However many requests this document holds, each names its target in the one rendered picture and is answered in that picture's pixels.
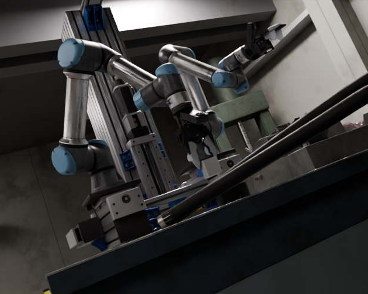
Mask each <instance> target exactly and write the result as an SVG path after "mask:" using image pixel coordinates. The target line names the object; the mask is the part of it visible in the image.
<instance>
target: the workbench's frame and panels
mask: <svg viewBox="0 0 368 294"><path fill-rule="evenodd" d="M46 281H47V285H48V288H49V290H50V293H51V294H368V151H367V152H365V153H362V154H359V155H357V156H354V157H352V158H350V159H347V160H344V161H342V162H339V163H337V164H334V165H332V166H329V167H326V168H324V169H321V170H319V171H316V172H314V173H311V174H308V175H306V176H304V177H301V178H298V179H296V180H293V181H291V182H288V183H286V184H283V185H280V186H278V187H275V188H273V189H271V190H268V191H265V192H263V193H260V194H258V195H255V196H253V197H250V198H247V199H245V200H242V201H240V202H237V203H235V204H232V205H230V206H227V207H225V208H222V209H219V210H217V211H214V212H212V213H209V214H207V215H204V216H201V217H199V218H197V219H194V220H191V221H189V222H186V223H184V224H181V225H179V226H176V227H173V228H171V229H168V230H166V231H164V232H161V233H159V234H155V235H153V236H151V237H148V238H146V239H143V240H140V241H138V242H135V243H133V244H130V245H128V246H126V247H122V248H120V249H118V250H115V251H113V252H110V253H107V254H105V255H102V256H100V257H97V258H94V259H93V260H90V261H87V262H84V263H82V264H80V265H77V266H74V267H72V268H69V269H67V270H64V271H61V272H59V273H57V274H54V275H51V276H48V277H47V278H46Z"/></svg>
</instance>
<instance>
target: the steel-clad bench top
mask: <svg viewBox="0 0 368 294"><path fill-rule="evenodd" d="M367 151H368V149H367V150H364V151H362V152H359V153H357V154H354V155H352V156H349V157H345V158H344V159H341V160H339V161H336V162H333V163H331V164H328V165H326V166H323V167H320V168H319V169H315V170H313V171H310V172H308V173H306V174H302V175H300V176H298V177H295V178H293V179H290V180H287V181H285V182H282V183H280V184H277V185H274V186H272V187H269V188H267V189H264V190H262V191H259V192H256V193H254V194H251V195H249V196H247V197H243V198H241V199H238V200H236V201H234V202H231V203H229V204H226V205H223V206H220V207H218V208H216V209H213V210H211V211H208V212H204V213H202V214H200V215H198V216H195V217H192V218H190V219H187V220H184V221H182V222H179V223H177V224H175V225H172V226H169V227H166V228H165V229H162V230H158V231H157V232H154V233H152V234H148V235H146V236H144V237H141V238H139V239H136V240H133V241H131V242H128V243H126V244H123V245H121V246H118V247H115V248H113V249H110V250H107V251H105V252H103V253H100V254H97V255H95V256H93V257H90V258H87V259H85V260H82V261H80V262H76V263H75V264H72V265H69V266H67V267H64V268H62V269H59V270H56V271H53V272H51V273H49V274H46V276H45V278H47V277H49V276H51V275H54V274H57V273H59V272H61V271H64V270H67V269H69V268H72V267H74V266H77V265H80V264H82V263H85V262H87V261H90V260H93V259H94V258H97V257H100V256H102V255H105V254H107V253H110V252H113V251H115V250H118V249H120V248H122V247H126V246H128V245H130V244H133V243H135V242H138V241H140V240H143V239H146V238H148V237H151V236H153V235H156V234H159V233H161V232H164V231H166V230H168V229H171V228H174V227H176V226H179V225H181V224H184V223H186V222H189V221H192V220H194V219H197V218H199V217H201V216H204V215H207V214H210V213H212V212H214V211H217V210H219V209H222V208H225V207H227V206H230V205H232V204H235V203H237V202H240V201H242V200H245V199H247V198H250V197H253V196H255V195H258V194H260V193H263V192H265V191H268V190H271V189H273V188H275V187H278V186H281V185H283V184H286V183H288V182H291V181H293V180H296V179H299V178H301V177H304V176H306V175H308V174H311V173H314V172H317V171H319V170H321V169H324V168H326V167H329V166H332V165H334V164H337V163H339V162H342V161H344V160H347V159H350V158H352V157H354V156H357V155H359V154H362V153H365V152H367Z"/></svg>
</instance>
